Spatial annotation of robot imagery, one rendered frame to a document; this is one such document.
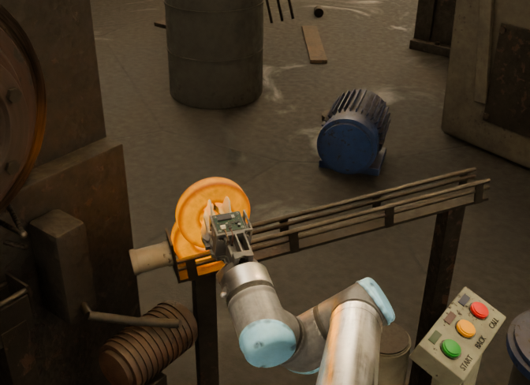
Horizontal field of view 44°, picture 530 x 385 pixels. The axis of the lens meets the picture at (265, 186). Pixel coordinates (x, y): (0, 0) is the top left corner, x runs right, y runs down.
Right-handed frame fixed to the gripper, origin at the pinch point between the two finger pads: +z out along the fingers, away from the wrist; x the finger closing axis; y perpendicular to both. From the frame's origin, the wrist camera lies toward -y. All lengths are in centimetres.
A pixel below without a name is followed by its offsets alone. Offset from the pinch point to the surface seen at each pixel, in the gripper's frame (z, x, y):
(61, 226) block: 7.3, 30.0, -6.6
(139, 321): -6.0, 17.2, -27.1
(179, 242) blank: 4.0, 5.9, -14.8
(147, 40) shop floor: 345, -51, -187
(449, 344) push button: -36, -41, -14
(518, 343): -30, -70, -34
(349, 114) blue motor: 119, -102, -87
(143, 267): 2.3, 14.5, -18.9
